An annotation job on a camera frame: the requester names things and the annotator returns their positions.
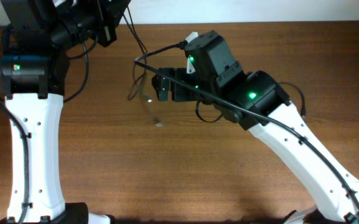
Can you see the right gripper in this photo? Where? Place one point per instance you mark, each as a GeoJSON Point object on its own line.
{"type": "Point", "coordinates": [163, 87]}

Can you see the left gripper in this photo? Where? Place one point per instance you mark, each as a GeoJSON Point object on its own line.
{"type": "Point", "coordinates": [108, 12]}

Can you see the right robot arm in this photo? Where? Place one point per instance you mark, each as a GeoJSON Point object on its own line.
{"type": "Point", "coordinates": [257, 102]}

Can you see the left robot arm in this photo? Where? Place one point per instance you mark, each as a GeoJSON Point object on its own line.
{"type": "Point", "coordinates": [32, 75]}

